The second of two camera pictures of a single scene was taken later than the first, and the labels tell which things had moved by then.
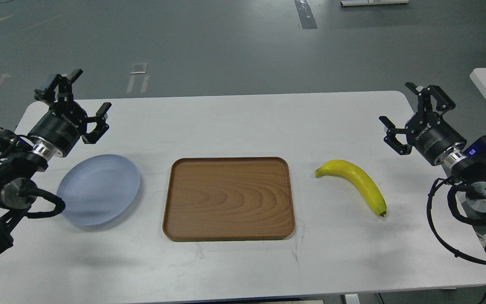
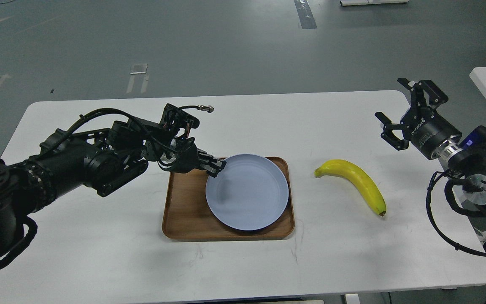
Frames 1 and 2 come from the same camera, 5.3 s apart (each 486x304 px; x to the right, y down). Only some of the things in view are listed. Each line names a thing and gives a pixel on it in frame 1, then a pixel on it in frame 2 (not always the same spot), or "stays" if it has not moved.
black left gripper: (62, 126) to (183, 156)
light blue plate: (98, 189) to (249, 193)
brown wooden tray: (228, 198) stays
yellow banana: (358, 177) stays
